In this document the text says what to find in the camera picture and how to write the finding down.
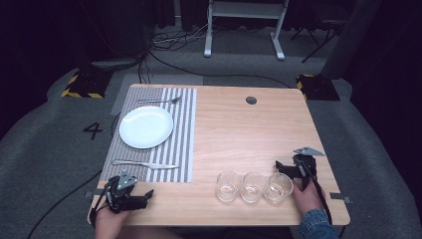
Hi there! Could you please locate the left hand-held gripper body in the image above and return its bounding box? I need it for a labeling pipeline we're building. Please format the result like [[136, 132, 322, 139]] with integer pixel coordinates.
[[105, 170, 139, 214]]

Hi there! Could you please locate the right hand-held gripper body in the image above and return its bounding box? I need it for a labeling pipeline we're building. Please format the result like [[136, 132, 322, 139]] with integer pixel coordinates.
[[291, 146, 326, 192]]

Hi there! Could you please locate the clear drinking glass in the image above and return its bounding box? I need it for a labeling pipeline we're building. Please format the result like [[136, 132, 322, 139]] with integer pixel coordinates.
[[215, 170, 243, 204], [263, 171, 295, 205], [239, 171, 269, 204]]

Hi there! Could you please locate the person's left hand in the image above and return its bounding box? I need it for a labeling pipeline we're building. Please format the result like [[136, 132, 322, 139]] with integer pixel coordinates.
[[94, 202, 133, 239]]

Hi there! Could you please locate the person's right hand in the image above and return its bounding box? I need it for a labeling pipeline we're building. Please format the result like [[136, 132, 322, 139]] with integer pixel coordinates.
[[292, 178, 325, 216]]

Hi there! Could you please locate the silver table knife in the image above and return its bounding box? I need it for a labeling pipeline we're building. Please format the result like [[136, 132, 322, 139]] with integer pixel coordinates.
[[111, 158, 181, 171]]

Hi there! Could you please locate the grey striped placemat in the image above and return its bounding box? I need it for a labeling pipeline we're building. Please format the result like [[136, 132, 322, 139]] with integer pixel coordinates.
[[99, 87, 198, 184]]

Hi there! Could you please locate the white round plate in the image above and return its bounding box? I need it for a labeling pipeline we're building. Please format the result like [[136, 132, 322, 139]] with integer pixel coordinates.
[[118, 105, 174, 150]]

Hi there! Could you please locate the black yellow-striped floor plate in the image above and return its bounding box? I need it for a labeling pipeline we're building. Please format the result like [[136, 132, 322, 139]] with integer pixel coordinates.
[[60, 67, 114, 100], [296, 73, 341, 103]]

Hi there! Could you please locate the silver fork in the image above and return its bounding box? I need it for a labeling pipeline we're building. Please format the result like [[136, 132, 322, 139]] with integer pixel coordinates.
[[136, 96, 183, 105]]

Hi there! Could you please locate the black folding chair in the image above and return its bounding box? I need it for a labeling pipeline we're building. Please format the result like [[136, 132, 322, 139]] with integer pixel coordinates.
[[290, 9, 346, 65]]

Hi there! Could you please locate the grey pillar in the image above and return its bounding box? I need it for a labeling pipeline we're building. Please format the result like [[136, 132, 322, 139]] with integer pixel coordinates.
[[319, 0, 383, 80]]

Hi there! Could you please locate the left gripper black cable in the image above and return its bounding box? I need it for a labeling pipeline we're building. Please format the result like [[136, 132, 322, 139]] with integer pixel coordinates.
[[88, 175, 120, 230]]

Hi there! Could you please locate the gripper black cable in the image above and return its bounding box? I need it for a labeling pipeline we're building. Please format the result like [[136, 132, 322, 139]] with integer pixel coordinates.
[[88, 175, 120, 230], [296, 155, 334, 227]]

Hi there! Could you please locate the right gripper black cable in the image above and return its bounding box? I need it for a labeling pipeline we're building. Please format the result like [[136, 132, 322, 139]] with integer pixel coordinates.
[[296, 155, 334, 227]]

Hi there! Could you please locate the long black floor cable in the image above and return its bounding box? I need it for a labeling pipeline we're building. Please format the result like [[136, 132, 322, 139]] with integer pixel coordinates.
[[147, 49, 294, 90]]

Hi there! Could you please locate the white metal desk frame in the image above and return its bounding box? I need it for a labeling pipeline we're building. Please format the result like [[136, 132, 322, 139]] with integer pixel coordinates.
[[203, 0, 291, 62]]

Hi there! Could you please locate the bundle of floor cables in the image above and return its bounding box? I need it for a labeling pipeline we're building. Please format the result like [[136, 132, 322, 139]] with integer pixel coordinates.
[[150, 16, 220, 53]]

